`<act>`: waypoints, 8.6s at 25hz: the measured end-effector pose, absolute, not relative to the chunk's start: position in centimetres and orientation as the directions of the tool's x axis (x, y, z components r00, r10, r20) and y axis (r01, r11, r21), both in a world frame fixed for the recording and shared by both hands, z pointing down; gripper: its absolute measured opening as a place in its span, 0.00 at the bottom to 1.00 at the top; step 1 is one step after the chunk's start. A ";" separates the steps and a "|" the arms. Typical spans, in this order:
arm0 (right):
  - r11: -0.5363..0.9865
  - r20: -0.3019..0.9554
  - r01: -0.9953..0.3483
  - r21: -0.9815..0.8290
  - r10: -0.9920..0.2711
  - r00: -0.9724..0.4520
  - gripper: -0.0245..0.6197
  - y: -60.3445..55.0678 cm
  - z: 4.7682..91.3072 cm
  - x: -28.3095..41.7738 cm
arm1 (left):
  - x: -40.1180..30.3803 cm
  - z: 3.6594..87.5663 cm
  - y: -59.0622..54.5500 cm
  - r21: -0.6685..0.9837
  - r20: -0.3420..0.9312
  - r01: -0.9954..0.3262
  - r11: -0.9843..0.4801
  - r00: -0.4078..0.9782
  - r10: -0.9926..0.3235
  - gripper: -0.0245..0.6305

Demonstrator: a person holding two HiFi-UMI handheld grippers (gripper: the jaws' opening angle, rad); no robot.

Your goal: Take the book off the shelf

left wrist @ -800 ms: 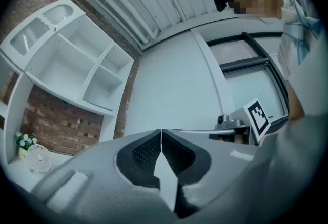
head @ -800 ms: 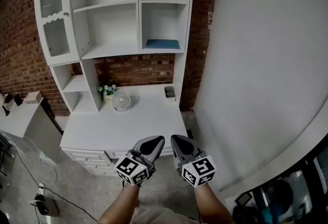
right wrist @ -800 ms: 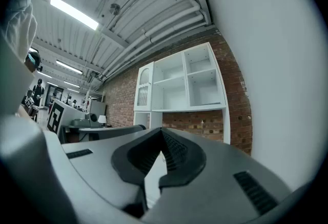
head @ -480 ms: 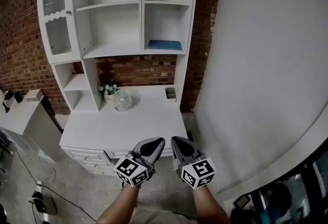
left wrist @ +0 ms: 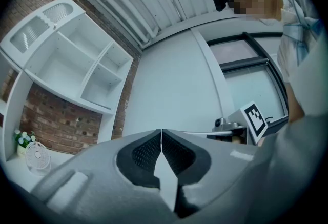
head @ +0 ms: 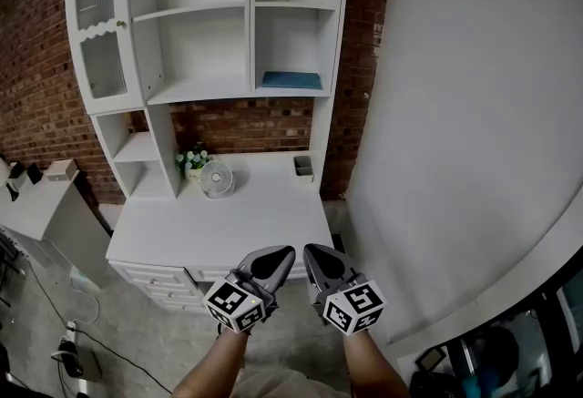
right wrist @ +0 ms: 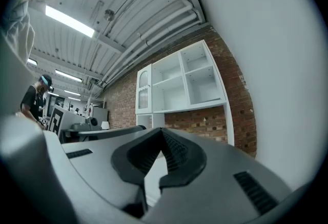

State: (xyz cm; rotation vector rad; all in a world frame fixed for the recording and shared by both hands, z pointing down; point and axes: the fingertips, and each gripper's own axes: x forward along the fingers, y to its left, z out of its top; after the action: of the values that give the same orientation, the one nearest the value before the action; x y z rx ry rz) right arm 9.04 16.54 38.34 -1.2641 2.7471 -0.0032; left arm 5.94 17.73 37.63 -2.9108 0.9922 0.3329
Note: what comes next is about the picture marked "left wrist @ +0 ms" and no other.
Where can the potted blue white flowers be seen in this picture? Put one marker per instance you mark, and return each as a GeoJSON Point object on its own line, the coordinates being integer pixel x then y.
{"type": "Point", "coordinates": [23, 138]}

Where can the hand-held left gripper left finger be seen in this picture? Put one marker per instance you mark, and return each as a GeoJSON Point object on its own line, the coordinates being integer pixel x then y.
{"type": "Point", "coordinates": [102, 179]}

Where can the white ceiling pipe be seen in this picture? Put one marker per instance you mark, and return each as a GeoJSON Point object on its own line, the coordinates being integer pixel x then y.
{"type": "Point", "coordinates": [143, 34]}
{"type": "Point", "coordinates": [153, 30]}

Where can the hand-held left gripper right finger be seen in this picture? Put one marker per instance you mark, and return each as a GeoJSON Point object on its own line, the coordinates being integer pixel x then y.
{"type": "Point", "coordinates": [217, 166]}

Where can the ribbed glass cabinet door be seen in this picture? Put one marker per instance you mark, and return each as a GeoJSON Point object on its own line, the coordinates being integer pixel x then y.
{"type": "Point", "coordinates": [30, 34]}

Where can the person's right forearm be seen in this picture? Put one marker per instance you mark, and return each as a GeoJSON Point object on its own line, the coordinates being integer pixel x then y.
{"type": "Point", "coordinates": [294, 107]}

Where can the person's white shirt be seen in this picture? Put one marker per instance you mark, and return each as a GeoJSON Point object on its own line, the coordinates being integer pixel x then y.
{"type": "Point", "coordinates": [287, 59]}

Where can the small white desk fan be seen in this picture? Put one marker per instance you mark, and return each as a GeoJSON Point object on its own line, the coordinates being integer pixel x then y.
{"type": "Point", "coordinates": [37, 153]}

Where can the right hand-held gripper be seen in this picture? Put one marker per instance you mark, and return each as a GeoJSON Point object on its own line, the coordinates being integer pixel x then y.
{"type": "Point", "coordinates": [241, 125]}

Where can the white wall shelf unit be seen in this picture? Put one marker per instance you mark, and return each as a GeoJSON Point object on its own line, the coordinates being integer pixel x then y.
{"type": "Point", "coordinates": [18, 171]}

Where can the black framed window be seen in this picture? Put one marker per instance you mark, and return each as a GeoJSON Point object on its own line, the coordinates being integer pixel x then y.
{"type": "Point", "coordinates": [246, 64]}

